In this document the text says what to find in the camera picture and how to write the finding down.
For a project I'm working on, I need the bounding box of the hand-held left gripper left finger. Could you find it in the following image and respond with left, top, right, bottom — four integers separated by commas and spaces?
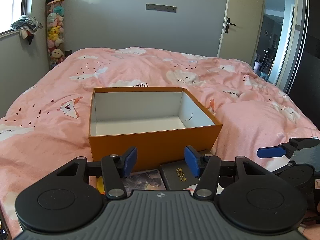
55, 146, 138, 198

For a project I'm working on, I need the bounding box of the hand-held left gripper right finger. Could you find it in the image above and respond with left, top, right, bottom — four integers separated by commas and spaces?
184, 145, 270, 197

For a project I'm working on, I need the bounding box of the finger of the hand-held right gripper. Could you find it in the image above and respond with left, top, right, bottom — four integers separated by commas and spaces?
271, 162, 294, 176
257, 137, 320, 158

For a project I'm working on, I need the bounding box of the black gold-print box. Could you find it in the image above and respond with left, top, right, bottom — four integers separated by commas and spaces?
159, 163, 200, 191

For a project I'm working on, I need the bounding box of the orange cardboard box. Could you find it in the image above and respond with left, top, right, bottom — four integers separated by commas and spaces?
88, 87, 223, 172

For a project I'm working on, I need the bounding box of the yellow tape measure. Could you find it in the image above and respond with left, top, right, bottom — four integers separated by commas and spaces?
96, 176, 106, 195

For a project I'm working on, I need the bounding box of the pink printed blanket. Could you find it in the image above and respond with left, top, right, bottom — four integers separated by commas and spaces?
0, 46, 320, 240

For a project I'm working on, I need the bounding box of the dark wardrobe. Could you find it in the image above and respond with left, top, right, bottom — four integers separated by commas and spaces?
275, 0, 320, 137

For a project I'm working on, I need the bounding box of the white door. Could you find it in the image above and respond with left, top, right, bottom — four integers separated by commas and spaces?
217, 0, 265, 59

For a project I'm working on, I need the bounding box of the dark flat device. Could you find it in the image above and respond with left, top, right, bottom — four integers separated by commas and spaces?
0, 205, 12, 240

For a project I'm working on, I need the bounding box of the clear tube of plush toys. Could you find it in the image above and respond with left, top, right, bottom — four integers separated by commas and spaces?
45, 0, 67, 69

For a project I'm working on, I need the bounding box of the bundle of clothes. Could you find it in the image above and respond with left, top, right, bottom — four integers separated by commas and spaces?
10, 15, 43, 45

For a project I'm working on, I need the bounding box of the window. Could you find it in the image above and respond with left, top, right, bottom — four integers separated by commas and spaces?
0, 0, 34, 34

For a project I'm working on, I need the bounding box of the black door handle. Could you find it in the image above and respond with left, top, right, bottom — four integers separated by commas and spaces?
224, 17, 236, 34

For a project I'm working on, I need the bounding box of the grey wall hook rail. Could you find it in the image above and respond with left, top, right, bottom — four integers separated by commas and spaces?
146, 4, 177, 13

